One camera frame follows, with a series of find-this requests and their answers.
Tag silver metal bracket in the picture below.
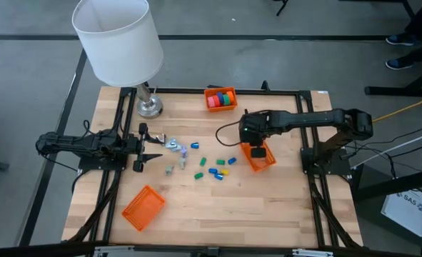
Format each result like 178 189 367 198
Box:
291 248 335 257
93 245 135 257

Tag person's blue shoe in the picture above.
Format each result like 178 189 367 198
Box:
385 58 415 71
385 34 417 46

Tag white floor cable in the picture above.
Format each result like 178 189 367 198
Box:
351 127 422 168

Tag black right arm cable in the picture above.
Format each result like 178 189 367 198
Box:
215 120 246 148

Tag black desk frame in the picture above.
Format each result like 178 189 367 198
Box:
349 163 422 251

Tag white table lamp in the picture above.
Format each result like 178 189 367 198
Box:
71 0 165 120

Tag black table leg frame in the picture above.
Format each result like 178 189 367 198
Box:
363 66 422 98

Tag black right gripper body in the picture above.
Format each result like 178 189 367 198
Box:
238 109 274 159

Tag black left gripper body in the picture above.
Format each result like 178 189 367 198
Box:
126 123 149 173

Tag black tripod leg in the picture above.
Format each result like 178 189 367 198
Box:
274 0 290 17

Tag black crossbeam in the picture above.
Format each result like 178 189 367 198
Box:
0 241 422 257

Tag white printed paper sheet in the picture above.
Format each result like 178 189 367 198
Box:
380 188 422 238

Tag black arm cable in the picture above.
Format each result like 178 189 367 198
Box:
82 119 101 136
215 120 246 148

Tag yellow extension cord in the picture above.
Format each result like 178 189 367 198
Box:
372 91 422 124

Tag person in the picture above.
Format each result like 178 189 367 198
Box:
385 0 422 71

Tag black floor cable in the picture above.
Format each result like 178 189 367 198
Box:
342 122 422 160

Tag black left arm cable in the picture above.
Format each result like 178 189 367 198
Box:
82 119 101 136

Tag orange plastic basket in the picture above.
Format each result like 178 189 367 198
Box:
121 184 166 232
203 86 238 113
239 141 278 173

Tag light blue staple remover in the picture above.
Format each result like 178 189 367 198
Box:
165 138 183 153

